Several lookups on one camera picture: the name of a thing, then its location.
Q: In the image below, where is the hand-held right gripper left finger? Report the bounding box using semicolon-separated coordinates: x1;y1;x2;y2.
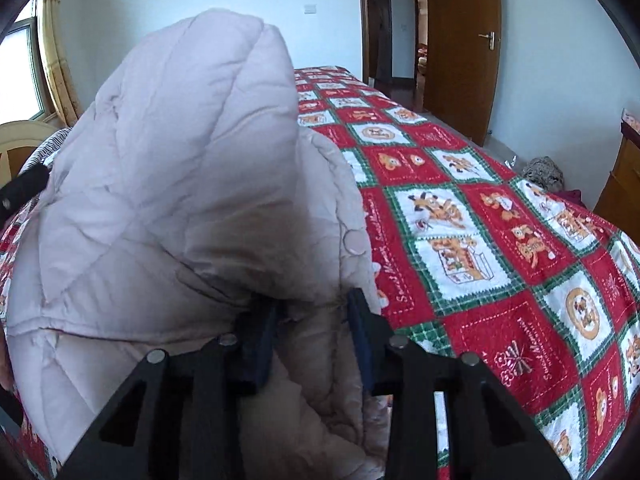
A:
57;297;281;480

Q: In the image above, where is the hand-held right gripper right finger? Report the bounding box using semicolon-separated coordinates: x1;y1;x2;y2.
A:
347;287;573;480

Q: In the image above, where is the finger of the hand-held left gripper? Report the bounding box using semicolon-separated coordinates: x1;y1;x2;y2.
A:
0;162;53;221

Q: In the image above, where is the beige quilted down jacket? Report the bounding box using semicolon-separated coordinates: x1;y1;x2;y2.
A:
5;7;396;480

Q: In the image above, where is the striped grey pillow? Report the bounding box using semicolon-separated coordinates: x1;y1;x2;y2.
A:
22;127;73;173

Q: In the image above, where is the cream and brown headboard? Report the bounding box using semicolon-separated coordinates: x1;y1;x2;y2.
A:
0;120;56;181

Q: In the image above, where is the yellow lace curtain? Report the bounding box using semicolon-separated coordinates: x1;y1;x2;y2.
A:
37;0;83;126

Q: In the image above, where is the red checked cartoon bedsheet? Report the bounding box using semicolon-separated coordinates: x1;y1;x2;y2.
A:
0;65;640;480

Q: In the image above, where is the grey furry bundle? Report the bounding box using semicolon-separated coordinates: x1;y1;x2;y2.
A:
520;156;566;192

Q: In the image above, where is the brown wooden door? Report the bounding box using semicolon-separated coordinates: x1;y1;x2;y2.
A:
424;0;502;147

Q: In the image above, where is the wooden cabinet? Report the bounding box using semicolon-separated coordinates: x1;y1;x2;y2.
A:
592;107;640;231

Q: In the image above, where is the window with dark frame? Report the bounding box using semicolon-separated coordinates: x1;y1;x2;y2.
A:
0;10;53;126

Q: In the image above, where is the brown wooden door frame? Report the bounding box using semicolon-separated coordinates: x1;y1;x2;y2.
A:
356;0;427;111

